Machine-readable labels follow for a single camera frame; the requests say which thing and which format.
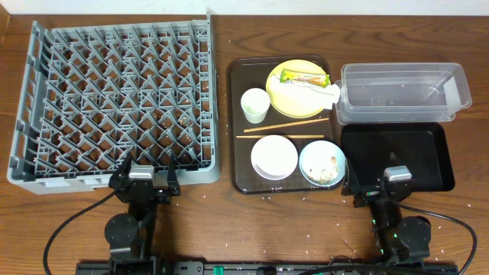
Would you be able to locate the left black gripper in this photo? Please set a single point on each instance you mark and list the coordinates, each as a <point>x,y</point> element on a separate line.
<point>172,188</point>

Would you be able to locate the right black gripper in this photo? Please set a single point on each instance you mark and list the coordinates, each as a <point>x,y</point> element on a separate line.
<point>351,187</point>

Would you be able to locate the light blue bowl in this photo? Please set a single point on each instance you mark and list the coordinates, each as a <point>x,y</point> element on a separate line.
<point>323,164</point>

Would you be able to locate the white round bowl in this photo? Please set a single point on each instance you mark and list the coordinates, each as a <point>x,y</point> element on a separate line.
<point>274,158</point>

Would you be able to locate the white plastic cup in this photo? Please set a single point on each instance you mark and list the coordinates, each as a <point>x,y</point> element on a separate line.
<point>255,103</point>

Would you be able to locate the green snack wrapper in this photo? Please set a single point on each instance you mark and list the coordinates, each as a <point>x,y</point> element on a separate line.
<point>315,79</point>

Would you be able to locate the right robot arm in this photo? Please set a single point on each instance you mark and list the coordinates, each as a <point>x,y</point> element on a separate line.
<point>401,239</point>

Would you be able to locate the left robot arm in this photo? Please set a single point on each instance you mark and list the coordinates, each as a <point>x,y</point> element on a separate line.
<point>130,234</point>

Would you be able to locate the black waste tray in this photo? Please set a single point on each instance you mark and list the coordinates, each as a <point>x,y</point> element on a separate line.
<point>422,147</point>

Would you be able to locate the clear plastic waste bin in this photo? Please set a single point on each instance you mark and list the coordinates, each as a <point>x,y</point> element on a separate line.
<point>401,92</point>

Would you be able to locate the lower wooden chopstick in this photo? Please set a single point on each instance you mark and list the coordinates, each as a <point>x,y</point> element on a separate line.
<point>291,136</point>

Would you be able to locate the wooden chopstick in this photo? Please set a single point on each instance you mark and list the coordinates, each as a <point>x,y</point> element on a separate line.
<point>284,125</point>
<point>291,136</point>

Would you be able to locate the grey plastic dish rack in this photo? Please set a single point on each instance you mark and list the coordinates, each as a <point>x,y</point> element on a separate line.
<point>92,96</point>

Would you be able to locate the yellow round plate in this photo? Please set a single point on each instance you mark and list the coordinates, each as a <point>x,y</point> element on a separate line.
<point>293,101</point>

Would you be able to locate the upper wooden chopstick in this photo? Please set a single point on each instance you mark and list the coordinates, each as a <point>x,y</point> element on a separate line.
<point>284,125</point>

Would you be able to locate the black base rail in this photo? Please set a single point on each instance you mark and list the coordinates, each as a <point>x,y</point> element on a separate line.
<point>200,268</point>

